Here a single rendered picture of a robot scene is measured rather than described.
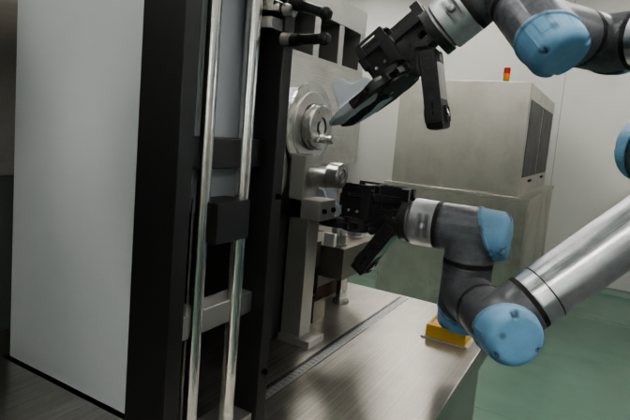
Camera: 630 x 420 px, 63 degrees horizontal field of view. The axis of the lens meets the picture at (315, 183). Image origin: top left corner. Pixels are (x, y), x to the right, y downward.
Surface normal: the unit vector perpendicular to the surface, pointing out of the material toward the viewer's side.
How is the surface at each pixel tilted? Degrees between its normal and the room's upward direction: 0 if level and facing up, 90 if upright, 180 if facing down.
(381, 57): 90
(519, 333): 90
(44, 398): 0
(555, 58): 136
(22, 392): 0
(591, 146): 90
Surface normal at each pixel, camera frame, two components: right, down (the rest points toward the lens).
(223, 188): 0.86, 0.12
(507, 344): 0.06, 0.11
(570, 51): 0.27, 0.80
